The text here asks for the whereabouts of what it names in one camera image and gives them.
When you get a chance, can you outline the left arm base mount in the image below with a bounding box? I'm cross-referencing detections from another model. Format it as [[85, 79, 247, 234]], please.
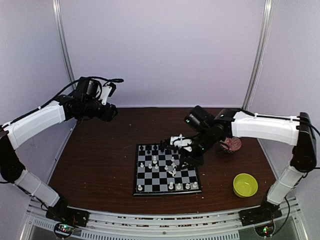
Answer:
[[45, 207, 90, 239]]

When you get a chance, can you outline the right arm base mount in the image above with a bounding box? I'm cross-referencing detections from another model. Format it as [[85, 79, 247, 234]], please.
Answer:
[[238, 206, 283, 238]]

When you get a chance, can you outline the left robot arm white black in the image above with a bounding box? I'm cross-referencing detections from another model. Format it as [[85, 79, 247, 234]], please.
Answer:
[[0, 76, 124, 222]]

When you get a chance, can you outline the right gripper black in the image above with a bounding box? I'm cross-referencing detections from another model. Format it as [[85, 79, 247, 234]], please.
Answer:
[[178, 127, 217, 170]]

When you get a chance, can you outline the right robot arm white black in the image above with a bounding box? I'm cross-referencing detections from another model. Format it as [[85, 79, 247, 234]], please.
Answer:
[[164, 105, 320, 221]]

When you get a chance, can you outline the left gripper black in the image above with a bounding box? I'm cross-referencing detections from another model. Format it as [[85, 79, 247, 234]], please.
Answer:
[[83, 97, 119, 122]]

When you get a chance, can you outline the cluster white chess piece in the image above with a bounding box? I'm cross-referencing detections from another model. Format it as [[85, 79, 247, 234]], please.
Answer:
[[167, 162, 177, 177]]

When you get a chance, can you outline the white bishop chess piece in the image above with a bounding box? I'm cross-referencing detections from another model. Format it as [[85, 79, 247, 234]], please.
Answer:
[[176, 183, 182, 190]]

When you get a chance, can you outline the aluminium frame post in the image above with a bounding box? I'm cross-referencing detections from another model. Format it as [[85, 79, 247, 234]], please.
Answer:
[[52, 0, 76, 83], [242, 0, 273, 110]]

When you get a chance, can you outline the yellow-green bowl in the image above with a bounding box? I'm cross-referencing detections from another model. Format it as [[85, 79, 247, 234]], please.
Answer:
[[232, 173, 259, 198]]

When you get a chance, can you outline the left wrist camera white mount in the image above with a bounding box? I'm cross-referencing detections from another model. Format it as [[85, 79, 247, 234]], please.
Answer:
[[99, 82, 117, 106]]

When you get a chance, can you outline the right aluminium frame post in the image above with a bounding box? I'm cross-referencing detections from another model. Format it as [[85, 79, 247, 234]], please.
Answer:
[[242, 0, 273, 110]]

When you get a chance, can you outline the white chess piece front row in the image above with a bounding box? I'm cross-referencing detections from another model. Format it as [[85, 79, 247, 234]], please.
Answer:
[[137, 184, 143, 191]]

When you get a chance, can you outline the white rook chess piece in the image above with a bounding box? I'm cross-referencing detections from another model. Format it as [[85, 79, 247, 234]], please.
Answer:
[[192, 182, 198, 189]]

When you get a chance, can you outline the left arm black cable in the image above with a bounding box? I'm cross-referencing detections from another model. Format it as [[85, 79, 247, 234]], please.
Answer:
[[0, 76, 125, 126]]

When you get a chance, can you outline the patterned blue red bowl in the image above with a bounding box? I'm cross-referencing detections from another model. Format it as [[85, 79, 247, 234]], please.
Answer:
[[219, 137, 242, 154]]

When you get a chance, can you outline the white king chess piece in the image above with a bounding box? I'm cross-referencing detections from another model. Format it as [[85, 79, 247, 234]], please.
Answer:
[[152, 155, 158, 164]]

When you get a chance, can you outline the black white chessboard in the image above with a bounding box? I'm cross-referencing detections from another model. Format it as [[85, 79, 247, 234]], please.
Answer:
[[133, 143, 202, 197]]

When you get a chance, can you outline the left aluminium frame post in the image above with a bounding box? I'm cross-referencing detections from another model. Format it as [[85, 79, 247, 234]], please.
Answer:
[[52, 0, 76, 83]]

